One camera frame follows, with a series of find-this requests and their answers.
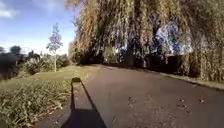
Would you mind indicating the dark hedge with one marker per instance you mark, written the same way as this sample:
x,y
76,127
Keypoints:
x,y
160,63

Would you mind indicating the row of bushes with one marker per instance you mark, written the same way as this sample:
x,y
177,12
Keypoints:
x,y
30,63

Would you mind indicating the grey asphalt path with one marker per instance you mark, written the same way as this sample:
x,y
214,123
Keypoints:
x,y
143,100

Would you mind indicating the grass verge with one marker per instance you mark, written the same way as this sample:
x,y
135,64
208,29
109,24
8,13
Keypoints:
x,y
30,96

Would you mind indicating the small slender tree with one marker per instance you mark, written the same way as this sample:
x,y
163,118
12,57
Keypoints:
x,y
54,43

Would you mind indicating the large weeping willow tree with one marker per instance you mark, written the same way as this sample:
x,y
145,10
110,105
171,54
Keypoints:
x,y
140,30

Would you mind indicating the grass strip beside houses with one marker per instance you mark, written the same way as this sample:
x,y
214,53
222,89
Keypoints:
x,y
200,82

